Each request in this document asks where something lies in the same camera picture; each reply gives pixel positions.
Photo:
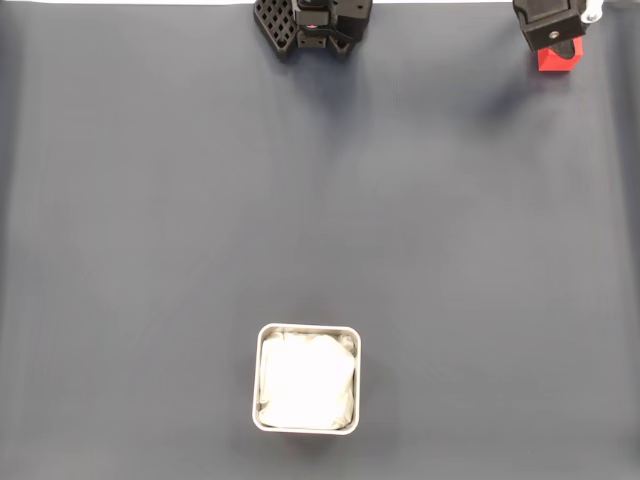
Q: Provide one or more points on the red cube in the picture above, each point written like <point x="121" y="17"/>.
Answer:
<point x="547" y="65"/>

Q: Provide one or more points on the white tissue paper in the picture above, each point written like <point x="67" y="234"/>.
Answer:
<point x="305" y="385"/>

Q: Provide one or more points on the dark blue table mat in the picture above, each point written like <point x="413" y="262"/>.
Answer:
<point x="150" y="200"/>

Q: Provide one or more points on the square metal box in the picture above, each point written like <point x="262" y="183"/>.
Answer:
<point x="256" y="380"/>

